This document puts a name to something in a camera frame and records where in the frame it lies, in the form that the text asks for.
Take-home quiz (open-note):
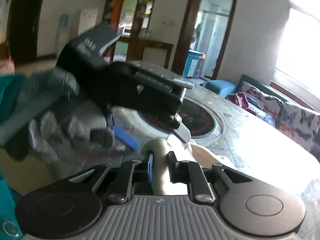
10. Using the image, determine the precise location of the dark wooden sideboard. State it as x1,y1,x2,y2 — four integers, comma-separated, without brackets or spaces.
108,36,174,69

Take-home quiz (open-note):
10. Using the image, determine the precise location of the magenta cloth on sofa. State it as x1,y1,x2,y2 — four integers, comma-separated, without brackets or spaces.
226,92,258,116

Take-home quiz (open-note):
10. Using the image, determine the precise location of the blue cabinet in doorway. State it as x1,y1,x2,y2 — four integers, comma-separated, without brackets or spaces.
182,50,206,78

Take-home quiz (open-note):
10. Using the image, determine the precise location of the butterfly print sofa cushion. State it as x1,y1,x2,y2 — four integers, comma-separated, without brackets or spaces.
279,102,319,152

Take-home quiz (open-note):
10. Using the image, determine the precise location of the cream white garment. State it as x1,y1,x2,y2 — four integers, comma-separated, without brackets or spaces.
140,135,235,196

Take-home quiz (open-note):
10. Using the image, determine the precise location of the white refrigerator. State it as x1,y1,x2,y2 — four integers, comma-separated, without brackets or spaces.
72,8,98,38

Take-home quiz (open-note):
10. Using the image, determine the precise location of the blue sofa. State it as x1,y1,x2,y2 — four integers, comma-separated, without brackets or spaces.
235,74,320,160

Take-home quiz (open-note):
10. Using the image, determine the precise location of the blue pillow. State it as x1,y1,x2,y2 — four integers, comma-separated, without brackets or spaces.
200,80,237,98

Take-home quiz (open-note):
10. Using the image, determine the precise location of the round black induction cooktop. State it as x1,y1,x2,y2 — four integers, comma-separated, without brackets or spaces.
138,97,225,147

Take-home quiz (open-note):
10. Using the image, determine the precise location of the grey gloved left hand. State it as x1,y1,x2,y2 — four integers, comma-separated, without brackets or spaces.
1,68,115,164

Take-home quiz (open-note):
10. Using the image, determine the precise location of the teal sleeve forearm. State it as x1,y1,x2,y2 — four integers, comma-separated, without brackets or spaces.
0,73,28,240

